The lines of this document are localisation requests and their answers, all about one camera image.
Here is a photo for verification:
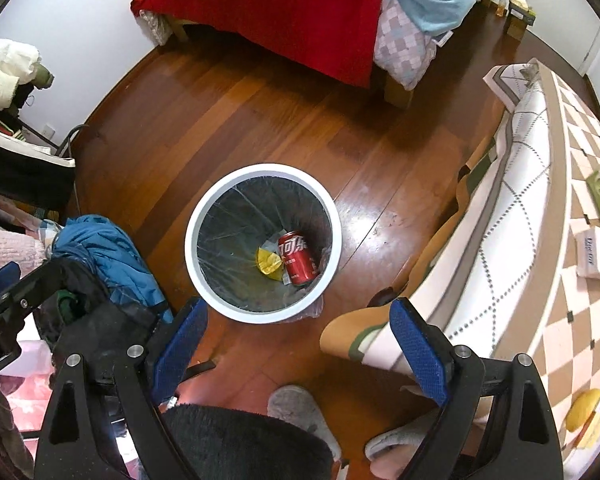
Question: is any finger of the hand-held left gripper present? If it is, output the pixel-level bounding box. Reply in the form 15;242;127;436
0;260;68;333

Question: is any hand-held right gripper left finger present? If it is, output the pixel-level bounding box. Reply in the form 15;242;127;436
32;296;210;480

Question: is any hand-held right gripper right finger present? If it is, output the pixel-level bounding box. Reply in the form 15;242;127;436
389;297;566;480

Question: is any white bin with black liner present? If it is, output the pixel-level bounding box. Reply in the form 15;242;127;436
184;162;344;324

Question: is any pink fluffy cloth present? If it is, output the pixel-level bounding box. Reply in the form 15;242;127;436
0;224;48;281

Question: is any pink printed cloth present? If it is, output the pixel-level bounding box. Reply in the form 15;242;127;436
0;339;57;433

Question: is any black cloth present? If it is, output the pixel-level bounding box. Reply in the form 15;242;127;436
34;259;168;386

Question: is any grey fluffy slipper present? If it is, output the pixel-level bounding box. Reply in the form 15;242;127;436
267;384;342;462
364;412;443;478

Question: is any blue jacket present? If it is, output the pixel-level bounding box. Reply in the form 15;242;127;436
51;214;175;323

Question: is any person's black trouser leg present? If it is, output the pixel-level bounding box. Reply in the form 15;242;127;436
161;403;334;480

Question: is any yellow crumpled wrapper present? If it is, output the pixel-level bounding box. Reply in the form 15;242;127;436
256;247;285;277

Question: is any red soda can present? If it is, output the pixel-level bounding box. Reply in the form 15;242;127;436
277;230;321;286

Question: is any yellow peel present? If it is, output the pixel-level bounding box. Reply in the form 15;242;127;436
564;388;600;434

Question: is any table with checkered tablecloth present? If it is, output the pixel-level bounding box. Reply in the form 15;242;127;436
320;59;600;480

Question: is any white cardboard box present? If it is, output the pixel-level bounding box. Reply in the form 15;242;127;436
570;224;600;279

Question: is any white fluffy garment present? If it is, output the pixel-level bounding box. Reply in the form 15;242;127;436
0;39;42;127

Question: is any olive green cloth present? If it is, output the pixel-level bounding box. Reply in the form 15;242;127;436
31;59;56;89

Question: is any checkered pink quilt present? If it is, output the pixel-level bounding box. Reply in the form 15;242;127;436
373;0;439;90

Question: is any red bedsheet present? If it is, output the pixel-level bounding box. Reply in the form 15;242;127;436
131;0;387;89

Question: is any dark tissue box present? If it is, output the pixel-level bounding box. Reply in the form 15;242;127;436
505;0;537;39

